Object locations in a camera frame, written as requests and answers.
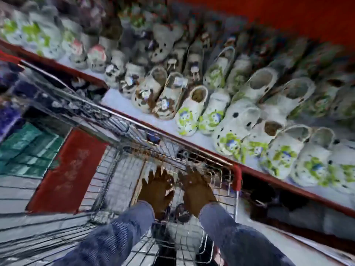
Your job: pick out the red-edged white clog shelf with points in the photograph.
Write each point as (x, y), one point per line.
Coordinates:
(124, 102)

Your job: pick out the pile of green packets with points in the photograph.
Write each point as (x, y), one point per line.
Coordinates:
(27, 152)

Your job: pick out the red metal shelf rack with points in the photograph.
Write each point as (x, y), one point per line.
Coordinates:
(277, 13)

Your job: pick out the person's right forearm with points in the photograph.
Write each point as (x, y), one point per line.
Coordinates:
(238, 238)

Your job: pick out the person's right hand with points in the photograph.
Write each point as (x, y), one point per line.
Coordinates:
(197, 191)

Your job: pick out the rows of white printed clogs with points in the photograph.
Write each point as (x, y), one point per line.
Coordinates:
(191, 113)

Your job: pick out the pile of blue purple packets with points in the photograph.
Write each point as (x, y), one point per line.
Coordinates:
(8, 113)

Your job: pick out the person's left forearm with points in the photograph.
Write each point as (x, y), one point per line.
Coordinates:
(119, 238)

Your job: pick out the person's left hand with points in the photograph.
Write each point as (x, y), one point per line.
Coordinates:
(155, 191)

